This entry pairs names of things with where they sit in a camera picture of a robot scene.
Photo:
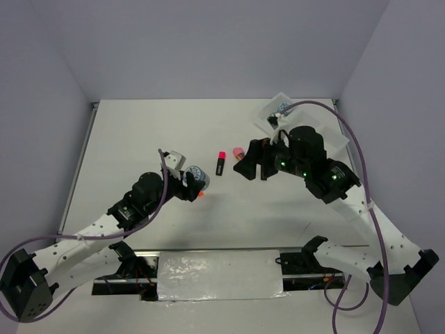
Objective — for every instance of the white three-compartment tray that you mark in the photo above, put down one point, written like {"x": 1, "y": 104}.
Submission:
{"x": 323, "y": 121}

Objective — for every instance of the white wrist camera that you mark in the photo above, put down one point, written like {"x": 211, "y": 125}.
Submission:
{"x": 278, "y": 121}
{"x": 174, "y": 162}

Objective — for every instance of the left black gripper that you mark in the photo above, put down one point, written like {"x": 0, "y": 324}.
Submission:
{"x": 190, "y": 193}

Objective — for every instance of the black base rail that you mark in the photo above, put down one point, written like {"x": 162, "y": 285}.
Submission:
{"x": 143, "y": 282}

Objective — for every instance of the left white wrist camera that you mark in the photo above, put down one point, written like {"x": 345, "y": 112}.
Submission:
{"x": 174, "y": 162}

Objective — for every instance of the blue slime jar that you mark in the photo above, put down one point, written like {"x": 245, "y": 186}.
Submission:
{"x": 198, "y": 174}
{"x": 284, "y": 109}

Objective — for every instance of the pink-capped tube of pens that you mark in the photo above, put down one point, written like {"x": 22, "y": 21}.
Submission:
{"x": 238, "y": 153}

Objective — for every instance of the silver foil sheet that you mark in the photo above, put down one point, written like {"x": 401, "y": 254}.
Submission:
{"x": 219, "y": 275}

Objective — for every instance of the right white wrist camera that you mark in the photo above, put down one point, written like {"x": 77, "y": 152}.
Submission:
{"x": 278, "y": 121}

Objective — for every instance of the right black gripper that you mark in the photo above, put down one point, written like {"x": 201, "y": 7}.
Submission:
{"x": 246, "y": 167}

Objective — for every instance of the pink highlighter marker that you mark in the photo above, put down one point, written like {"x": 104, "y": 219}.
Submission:
{"x": 220, "y": 163}

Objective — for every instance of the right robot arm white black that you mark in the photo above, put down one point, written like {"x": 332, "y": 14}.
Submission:
{"x": 395, "y": 265}

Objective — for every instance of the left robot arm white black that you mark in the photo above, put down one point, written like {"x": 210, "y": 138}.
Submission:
{"x": 32, "y": 281}

